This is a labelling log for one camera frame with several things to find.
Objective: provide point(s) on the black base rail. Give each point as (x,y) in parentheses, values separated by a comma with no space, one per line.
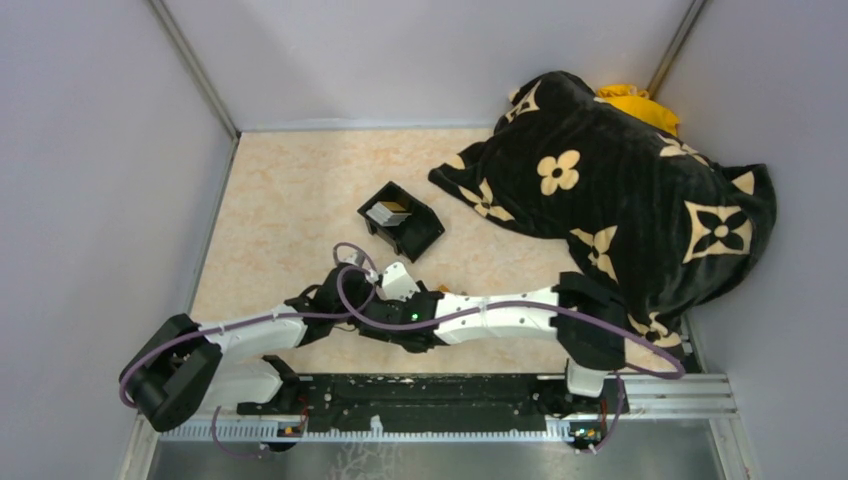
(446,410)

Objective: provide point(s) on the yellow cloth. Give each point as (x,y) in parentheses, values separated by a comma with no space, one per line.
(638,103)

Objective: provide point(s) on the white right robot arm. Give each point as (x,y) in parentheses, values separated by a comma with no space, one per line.
(587,320)

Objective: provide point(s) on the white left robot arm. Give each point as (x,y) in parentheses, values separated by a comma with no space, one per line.
(185,368)

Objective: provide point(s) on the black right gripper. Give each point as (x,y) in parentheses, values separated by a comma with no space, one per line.
(393,302)

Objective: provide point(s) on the stack of white cards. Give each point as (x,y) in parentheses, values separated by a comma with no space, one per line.
(387,213)

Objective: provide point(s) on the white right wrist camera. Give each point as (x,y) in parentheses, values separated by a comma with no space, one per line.
(396,283)

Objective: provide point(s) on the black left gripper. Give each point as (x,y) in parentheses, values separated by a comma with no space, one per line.
(365,287)

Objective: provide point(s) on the black plastic card box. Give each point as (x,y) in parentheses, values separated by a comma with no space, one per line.
(406,224)

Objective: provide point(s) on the black flower-pattern blanket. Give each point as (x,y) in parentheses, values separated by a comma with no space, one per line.
(643,213)

